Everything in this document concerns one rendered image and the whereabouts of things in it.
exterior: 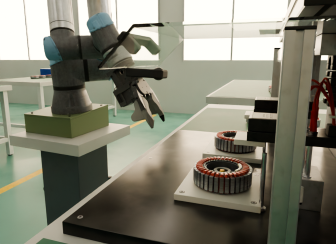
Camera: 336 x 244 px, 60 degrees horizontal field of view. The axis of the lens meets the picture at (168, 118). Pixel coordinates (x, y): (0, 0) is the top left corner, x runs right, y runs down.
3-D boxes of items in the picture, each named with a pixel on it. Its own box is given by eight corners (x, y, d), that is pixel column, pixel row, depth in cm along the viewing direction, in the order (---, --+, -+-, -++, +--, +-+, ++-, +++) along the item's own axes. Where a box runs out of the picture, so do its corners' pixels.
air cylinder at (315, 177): (288, 207, 50) (290, 177, 49) (285, 189, 57) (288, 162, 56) (320, 212, 48) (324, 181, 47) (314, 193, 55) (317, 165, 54)
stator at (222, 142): (210, 151, 76) (211, 137, 75) (217, 140, 86) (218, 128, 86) (255, 156, 73) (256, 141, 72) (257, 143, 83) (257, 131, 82)
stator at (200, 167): (185, 189, 54) (185, 170, 53) (201, 168, 64) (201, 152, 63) (247, 200, 50) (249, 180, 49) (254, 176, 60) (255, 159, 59)
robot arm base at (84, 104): (42, 113, 109) (38, 86, 106) (71, 104, 122) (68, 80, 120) (73, 116, 103) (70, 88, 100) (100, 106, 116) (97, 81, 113)
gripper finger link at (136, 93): (146, 113, 83) (138, 87, 86) (151, 111, 82) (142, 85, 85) (137, 110, 79) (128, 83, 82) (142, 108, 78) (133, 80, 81)
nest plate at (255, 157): (202, 157, 75) (202, 153, 75) (212, 142, 89) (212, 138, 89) (263, 164, 70) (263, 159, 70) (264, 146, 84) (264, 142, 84)
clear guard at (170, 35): (97, 69, 41) (95, 25, 40) (157, 65, 63) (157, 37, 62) (366, 73, 31) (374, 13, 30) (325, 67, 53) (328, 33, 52)
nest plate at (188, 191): (173, 199, 53) (173, 193, 52) (193, 170, 67) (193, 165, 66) (260, 213, 48) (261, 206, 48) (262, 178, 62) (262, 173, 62)
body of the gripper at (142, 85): (133, 105, 91) (114, 71, 91) (155, 93, 88) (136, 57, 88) (121, 109, 84) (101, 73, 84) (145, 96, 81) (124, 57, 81)
